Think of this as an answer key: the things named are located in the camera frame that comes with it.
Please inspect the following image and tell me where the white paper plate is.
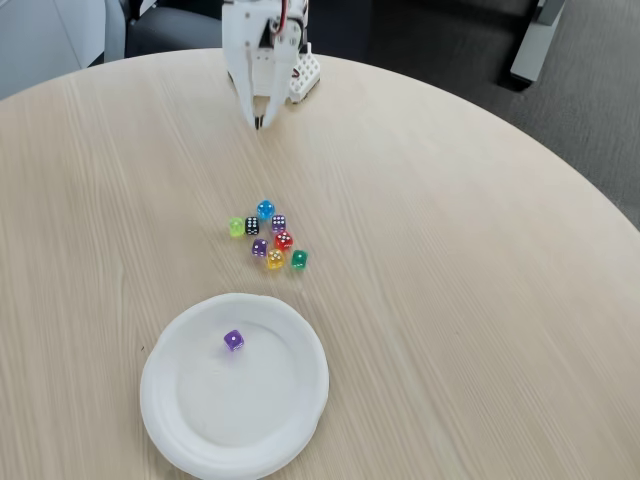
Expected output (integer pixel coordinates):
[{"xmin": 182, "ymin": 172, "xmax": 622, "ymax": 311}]
[{"xmin": 139, "ymin": 292, "xmax": 331, "ymax": 480}]

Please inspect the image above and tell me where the white desk leg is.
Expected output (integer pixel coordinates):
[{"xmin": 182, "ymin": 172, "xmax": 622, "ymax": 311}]
[{"xmin": 509, "ymin": 0, "xmax": 566, "ymax": 85}]

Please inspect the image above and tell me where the grey office chair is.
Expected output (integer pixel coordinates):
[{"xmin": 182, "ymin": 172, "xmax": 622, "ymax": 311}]
[{"xmin": 124, "ymin": 0, "xmax": 226, "ymax": 60}]

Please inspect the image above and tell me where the white cabinet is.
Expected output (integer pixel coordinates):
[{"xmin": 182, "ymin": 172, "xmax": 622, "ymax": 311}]
[{"xmin": 0, "ymin": 0, "xmax": 126, "ymax": 100}]

